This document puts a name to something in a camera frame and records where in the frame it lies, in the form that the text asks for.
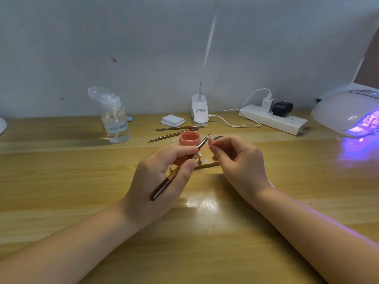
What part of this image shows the person's left hand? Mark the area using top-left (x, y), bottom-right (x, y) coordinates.
top-left (124, 145), bottom-right (199, 232)

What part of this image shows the person's right hand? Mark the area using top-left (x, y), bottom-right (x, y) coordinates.
top-left (208, 135), bottom-right (275, 202)

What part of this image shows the brown-handled nail brush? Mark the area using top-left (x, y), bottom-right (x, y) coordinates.
top-left (149, 134), bottom-right (212, 202)

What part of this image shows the person's right forearm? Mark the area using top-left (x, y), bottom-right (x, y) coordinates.
top-left (251, 181), bottom-right (379, 284)

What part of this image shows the person's left forearm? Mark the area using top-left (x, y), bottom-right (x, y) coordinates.
top-left (0, 200), bottom-right (143, 284)

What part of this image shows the pink round jar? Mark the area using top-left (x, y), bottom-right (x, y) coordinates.
top-left (179, 131), bottom-right (201, 148)

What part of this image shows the metal-tipped brown nail tool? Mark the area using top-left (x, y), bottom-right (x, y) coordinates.
top-left (148, 129), bottom-right (198, 143)

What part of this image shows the thin brown nail brush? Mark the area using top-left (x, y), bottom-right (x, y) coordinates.
top-left (156, 125), bottom-right (199, 131)

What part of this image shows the stack of white cotton pads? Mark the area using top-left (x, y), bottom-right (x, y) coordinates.
top-left (161, 114), bottom-right (186, 128)

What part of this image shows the white clip desk lamp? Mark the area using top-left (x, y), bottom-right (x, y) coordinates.
top-left (191, 0), bottom-right (222, 126)

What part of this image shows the white power strip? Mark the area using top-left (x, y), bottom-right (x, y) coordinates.
top-left (238, 104), bottom-right (308, 136)

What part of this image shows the white plug charger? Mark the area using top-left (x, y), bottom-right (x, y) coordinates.
top-left (261, 93), bottom-right (275, 113)

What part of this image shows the black power adapter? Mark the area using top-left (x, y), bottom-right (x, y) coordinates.
top-left (272, 101), bottom-right (294, 117)

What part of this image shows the clear pump dispenser bottle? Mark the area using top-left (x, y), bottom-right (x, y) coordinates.
top-left (88, 86), bottom-right (131, 144)

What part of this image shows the white nail curing lamp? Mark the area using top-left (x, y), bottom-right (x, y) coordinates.
top-left (311, 83), bottom-right (379, 139)

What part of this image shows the white charging cable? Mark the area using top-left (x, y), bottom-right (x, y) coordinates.
top-left (208, 88), bottom-right (272, 128)

